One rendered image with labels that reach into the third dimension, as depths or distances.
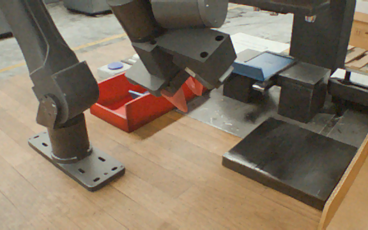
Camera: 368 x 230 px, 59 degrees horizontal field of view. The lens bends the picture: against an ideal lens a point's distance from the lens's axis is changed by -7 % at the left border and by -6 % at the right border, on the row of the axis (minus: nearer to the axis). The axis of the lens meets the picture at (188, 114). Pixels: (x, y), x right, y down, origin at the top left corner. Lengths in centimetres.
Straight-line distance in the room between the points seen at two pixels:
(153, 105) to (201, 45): 32
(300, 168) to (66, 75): 36
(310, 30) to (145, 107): 48
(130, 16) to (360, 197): 39
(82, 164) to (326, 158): 38
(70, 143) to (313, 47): 64
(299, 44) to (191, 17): 63
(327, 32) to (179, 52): 60
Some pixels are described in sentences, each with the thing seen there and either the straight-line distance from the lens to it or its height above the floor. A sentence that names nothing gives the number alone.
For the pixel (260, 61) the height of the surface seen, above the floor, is 99.
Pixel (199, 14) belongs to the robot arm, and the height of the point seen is 116.
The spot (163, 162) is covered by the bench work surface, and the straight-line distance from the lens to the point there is 56.
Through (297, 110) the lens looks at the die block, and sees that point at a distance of 69.
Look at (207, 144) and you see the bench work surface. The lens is 60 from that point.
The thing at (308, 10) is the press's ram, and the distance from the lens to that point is 63.
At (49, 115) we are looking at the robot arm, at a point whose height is 100.
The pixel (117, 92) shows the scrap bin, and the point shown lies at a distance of 74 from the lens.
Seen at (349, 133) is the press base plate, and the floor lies 90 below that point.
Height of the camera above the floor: 123
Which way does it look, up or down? 29 degrees down
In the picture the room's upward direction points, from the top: straight up
